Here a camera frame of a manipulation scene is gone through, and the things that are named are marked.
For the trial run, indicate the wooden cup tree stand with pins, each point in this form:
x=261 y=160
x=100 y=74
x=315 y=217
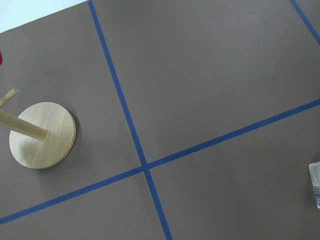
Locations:
x=41 y=136

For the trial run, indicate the red cup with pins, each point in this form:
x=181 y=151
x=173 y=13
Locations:
x=1 y=58

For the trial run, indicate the blue white milk carton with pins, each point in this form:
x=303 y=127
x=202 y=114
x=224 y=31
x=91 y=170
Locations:
x=314 y=171

